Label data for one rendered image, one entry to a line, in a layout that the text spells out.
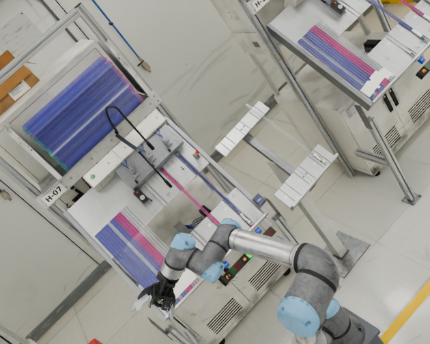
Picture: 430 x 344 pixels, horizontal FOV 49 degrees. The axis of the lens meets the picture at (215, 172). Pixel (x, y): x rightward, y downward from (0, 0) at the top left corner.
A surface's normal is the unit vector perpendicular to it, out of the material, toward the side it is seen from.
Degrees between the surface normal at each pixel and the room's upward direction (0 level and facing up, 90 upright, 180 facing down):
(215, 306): 89
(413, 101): 90
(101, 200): 48
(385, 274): 0
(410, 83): 90
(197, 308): 90
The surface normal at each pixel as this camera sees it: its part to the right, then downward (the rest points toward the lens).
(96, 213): -0.04, -0.25
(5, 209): 0.45, 0.26
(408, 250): -0.55, -0.67
